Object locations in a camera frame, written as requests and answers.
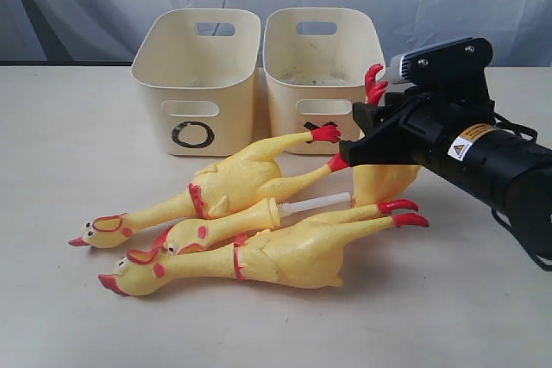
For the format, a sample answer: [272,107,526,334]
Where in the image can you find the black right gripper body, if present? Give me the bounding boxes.
[386,91,457,170]

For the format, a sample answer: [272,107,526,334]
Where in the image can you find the headless chicken body piece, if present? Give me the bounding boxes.
[352,64,420,207]

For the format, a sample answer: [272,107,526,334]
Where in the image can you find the whole rubber chicken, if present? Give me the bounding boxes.
[98,209,429,296]
[68,123,348,248]

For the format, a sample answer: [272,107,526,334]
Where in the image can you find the broken chicken head piece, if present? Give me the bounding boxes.
[152,192,351,254]

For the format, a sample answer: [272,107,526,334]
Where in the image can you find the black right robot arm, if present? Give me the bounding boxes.
[340,92,551,256]

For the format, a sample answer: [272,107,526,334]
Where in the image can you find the cream bin marked X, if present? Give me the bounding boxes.
[263,7,385,140]

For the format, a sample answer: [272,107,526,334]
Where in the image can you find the cream bin marked O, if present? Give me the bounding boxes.
[131,8,261,157]

